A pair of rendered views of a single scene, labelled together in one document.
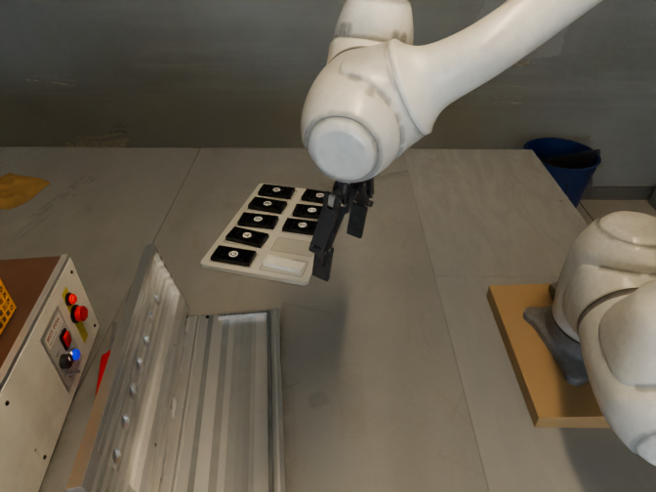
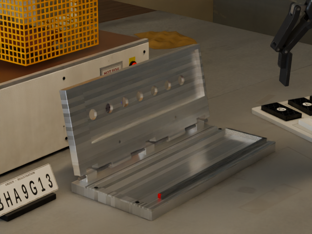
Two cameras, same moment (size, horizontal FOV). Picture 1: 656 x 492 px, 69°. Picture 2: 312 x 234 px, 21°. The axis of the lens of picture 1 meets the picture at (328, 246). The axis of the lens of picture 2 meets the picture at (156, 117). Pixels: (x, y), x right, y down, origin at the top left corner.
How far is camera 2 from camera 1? 120 cm
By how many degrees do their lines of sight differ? 43
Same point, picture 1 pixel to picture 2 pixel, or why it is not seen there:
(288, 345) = (262, 164)
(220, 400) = (180, 159)
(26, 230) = not seen: hidden behind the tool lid
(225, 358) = (206, 147)
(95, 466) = (77, 93)
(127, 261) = not seen: hidden behind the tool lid
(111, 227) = (211, 76)
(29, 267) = (122, 38)
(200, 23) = not seen: outside the picture
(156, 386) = (144, 120)
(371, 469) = (239, 224)
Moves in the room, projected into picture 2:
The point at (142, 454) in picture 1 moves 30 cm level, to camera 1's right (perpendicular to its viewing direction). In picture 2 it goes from (107, 135) to (219, 178)
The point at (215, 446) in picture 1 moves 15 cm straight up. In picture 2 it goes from (154, 172) to (154, 102)
